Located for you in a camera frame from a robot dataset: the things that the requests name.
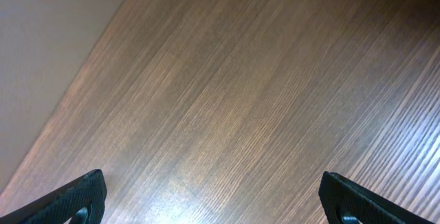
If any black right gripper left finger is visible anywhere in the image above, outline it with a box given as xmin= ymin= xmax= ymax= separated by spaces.
xmin=1 ymin=169 xmax=107 ymax=224

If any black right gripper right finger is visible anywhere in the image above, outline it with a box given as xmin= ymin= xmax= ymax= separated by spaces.
xmin=318 ymin=171 xmax=432 ymax=224

